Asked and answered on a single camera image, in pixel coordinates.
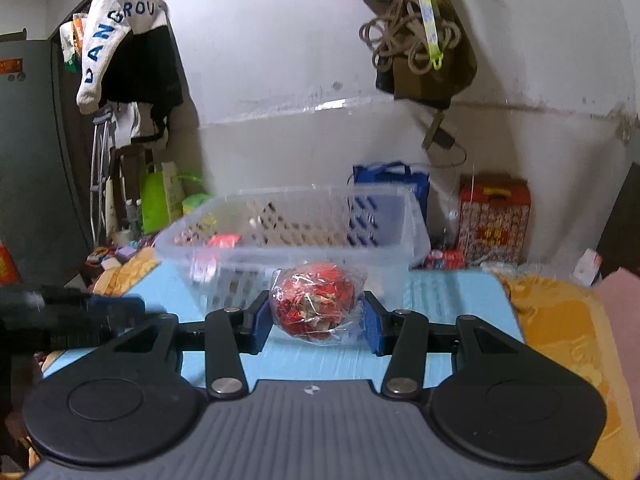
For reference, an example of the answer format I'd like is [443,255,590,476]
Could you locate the green paper bag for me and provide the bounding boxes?
[140,162,171,236]

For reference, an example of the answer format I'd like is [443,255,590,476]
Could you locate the pile of colourful packets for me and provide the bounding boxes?
[85,237,160,295]

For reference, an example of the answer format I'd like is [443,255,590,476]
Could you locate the clear plastic basket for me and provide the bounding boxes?
[154,183,432,313]

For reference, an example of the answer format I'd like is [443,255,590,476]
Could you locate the yellow blanket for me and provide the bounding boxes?
[492,269,632,480]

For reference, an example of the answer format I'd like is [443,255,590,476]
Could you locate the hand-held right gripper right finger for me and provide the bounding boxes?
[361,290,527,401]

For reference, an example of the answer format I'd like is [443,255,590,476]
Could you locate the blue woven bag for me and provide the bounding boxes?
[348,161,431,212]

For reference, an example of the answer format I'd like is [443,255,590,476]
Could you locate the small red box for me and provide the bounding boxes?
[425,249,467,269]

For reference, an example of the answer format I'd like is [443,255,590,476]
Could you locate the wall charger with cable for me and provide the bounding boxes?
[421,110,468,169]

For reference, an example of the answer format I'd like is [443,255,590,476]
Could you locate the brown hanging bag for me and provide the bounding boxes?
[375,0,478,111]

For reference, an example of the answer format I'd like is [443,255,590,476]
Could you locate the red packet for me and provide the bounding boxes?
[269,261,368,345]

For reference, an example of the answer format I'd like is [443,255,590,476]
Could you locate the green box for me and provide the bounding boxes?
[181,192,214,219]

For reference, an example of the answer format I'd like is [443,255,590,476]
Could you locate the yellow-green patterned strap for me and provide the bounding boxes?
[407,0,446,72]

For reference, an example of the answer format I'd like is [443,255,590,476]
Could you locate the grey metal cabinet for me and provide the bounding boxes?
[0,32,97,288]

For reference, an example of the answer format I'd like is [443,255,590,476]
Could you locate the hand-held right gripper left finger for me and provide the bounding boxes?
[105,290,273,401]

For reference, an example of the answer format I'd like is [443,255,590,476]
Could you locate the pink blanket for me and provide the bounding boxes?
[597,267,640,413]

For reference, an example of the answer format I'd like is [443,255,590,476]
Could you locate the dark wooden furniture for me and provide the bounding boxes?
[597,162,640,278]

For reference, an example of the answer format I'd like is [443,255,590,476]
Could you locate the metal crutch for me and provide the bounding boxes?
[89,107,119,247]

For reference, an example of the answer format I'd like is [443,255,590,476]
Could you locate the coiled beige rope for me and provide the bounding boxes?
[359,0,463,77]

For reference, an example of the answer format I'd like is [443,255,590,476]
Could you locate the white jacket with blue letters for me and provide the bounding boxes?
[76,0,168,115]

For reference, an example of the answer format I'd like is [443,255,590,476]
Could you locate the red patterned gift box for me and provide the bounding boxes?
[457,174,532,266]

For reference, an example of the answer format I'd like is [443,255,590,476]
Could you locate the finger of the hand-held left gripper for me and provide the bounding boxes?
[87,296,166,336]

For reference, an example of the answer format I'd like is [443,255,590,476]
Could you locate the hanging colourful plastic bags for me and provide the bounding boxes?
[60,14,91,75]

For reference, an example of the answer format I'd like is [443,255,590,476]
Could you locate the beige printed bag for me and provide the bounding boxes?
[161,160,187,222]

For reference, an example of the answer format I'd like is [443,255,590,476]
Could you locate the small white box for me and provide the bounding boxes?
[572,249,604,287]

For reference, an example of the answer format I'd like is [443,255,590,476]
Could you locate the black hanging garment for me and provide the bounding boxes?
[100,24,186,147]

